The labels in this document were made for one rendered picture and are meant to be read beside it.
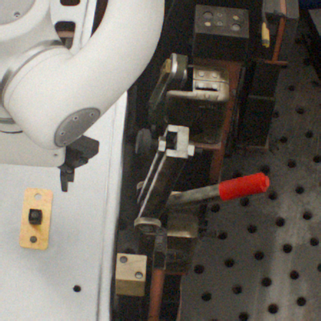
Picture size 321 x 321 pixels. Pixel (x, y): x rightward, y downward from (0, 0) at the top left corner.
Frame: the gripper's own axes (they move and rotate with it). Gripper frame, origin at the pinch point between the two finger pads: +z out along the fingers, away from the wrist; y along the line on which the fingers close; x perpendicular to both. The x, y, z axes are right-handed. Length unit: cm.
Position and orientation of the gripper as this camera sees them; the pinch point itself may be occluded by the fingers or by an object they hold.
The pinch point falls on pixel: (27, 173)
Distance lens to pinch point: 100.9
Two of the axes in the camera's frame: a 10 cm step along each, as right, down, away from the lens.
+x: -0.6, 8.7, -4.9
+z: -0.4, 4.9, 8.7
